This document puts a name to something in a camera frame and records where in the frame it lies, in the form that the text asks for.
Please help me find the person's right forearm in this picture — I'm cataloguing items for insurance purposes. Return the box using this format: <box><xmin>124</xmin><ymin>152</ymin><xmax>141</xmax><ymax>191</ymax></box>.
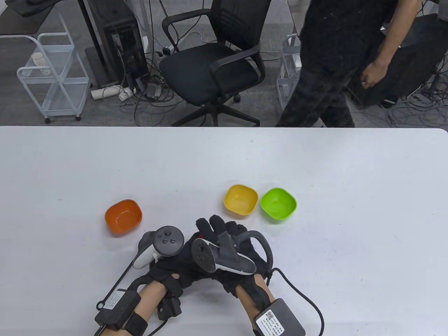
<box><xmin>236</xmin><ymin>275</ymin><xmax>305</xmax><ymax>336</ymax></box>

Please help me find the grey desk leg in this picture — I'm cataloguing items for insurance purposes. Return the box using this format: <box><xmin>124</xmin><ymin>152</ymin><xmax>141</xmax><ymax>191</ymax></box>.
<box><xmin>78</xmin><ymin>0</ymin><xmax>121</xmax><ymax>88</ymax></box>

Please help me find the dark desk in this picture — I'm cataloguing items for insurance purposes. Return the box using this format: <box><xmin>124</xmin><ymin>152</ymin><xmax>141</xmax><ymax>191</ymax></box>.
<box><xmin>0</xmin><ymin>0</ymin><xmax>83</xmax><ymax>36</ymax></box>

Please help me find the white wire utility cart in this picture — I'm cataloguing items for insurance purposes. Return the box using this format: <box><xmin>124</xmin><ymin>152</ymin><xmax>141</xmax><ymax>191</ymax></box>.
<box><xmin>276</xmin><ymin>34</ymin><xmax>302</xmax><ymax>109</ymax></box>
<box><xmin>16</xmin><ymin>14</ymin><xmax>90</xmax><ymax>124</ymax></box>

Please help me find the orange plastic dish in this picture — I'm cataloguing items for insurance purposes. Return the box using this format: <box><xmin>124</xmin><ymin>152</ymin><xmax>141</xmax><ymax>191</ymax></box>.
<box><xmin>105</xmin><ymin>199</ymin><xmax>143</xmax><ymax>237</ymax></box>

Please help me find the grey motion controller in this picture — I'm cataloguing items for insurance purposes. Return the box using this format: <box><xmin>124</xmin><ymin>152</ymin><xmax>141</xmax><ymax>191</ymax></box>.
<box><xmin>133</xmin><ymin>226</ymin><xmax>185</xmax><ymax>270</ymax></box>
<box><xmin>191</xmin><ymin>230</ymin><xmax>273</xmax><ymax>275</ymax></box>

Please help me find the person's right hand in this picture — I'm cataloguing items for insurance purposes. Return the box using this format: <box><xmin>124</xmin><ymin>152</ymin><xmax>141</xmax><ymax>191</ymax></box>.
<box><xmin>194</xmin><ymin>215</ymin><xmax>275</xmax><ymax>300</ymax></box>

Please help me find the tangle of black cables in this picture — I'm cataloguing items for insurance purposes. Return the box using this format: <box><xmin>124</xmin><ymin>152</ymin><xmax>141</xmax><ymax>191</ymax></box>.
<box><xmin>119</xmin><ymin>49</ymin><xmax>189</xmax><ymax>126</ymax></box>

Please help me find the black sensor cable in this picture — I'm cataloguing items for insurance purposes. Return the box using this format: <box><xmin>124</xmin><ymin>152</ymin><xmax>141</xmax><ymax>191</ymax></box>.
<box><xmin>269</xmin><ymin>268</ymin><xmax>324</xmax><ymax>336</ymax></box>

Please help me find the person's left forearm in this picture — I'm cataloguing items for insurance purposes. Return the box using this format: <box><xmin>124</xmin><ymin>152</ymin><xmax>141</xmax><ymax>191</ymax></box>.
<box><xmin>92</xmin><ymin>283</ymin><xmax>182</xmax><ymax>336</ymax></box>

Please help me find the white tube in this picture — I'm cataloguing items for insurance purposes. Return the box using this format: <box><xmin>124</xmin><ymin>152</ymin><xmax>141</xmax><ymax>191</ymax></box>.
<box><xmin>91</xmin><ymin>86</ymin><xmax>137</xmax><ymax>101</ymax></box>

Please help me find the green plastic dish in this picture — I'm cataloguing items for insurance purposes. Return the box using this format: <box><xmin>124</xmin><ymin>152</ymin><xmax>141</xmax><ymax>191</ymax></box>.
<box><xmin>260</xmin><ymin>188</ymin><xmax>298</xmax><ymax>222</ymax></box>

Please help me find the person's left hand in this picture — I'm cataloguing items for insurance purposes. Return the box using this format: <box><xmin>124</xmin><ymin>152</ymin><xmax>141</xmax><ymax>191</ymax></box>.
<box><xmin>149</xmin><ymin>241</ymin><xmax>216</xmax><ymax>299</ymax></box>

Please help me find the black bag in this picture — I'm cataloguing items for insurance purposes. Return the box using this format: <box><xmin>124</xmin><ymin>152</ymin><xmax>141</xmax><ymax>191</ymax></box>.
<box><xmin>7</xmin><ymin>0</ymin><xmax>70</xmax><ymax>16</ymax></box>

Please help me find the black office chair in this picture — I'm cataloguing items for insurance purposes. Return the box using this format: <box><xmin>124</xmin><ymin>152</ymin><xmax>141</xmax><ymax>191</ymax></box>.
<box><xmin>159</xmin><ymin>0</ymin><xmax>272</xmax><ymax>127</ymax></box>

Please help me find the yellow plastic dish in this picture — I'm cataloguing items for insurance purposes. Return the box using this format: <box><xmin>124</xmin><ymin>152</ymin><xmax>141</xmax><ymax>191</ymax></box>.
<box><xmin>224</xmin><ymin>184</ymin><xmax>259</xmax><ymax>218</ymax></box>

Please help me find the tangle of grey cables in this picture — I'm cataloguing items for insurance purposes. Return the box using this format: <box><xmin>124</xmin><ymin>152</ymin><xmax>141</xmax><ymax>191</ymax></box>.
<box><xmin>350</xmin><ymin>63</ymin><xmax>448</xmax><ymax>128</ymax></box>

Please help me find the small brown table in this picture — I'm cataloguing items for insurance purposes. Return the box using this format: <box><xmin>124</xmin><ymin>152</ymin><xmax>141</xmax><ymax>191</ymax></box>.
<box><xmin>288</xmin><ymin>0</ymin><xmax>303</xmax><ymax>37</ymax></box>

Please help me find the black computer tower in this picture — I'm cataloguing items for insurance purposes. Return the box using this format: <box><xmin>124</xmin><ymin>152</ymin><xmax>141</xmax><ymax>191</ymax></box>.
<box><xmin>346</xmin><ymin>13</ymin><xmax>448</xmax><ymax>108</ymax></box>
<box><xmin>84</xmin><ymin>0</ymin><xmax>149</xmax><ymax>88</ymax></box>

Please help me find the black wrist sensor box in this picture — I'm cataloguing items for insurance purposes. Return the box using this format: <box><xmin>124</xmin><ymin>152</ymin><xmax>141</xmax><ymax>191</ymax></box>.
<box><xmin>254</xmin><ymin>298</ymin><xmax>306</xmax><ymax>336</ymax></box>
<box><xmin>94</xmin><ymin>289</ymin><xmax>141</xmax><ymax>329</ymax></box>

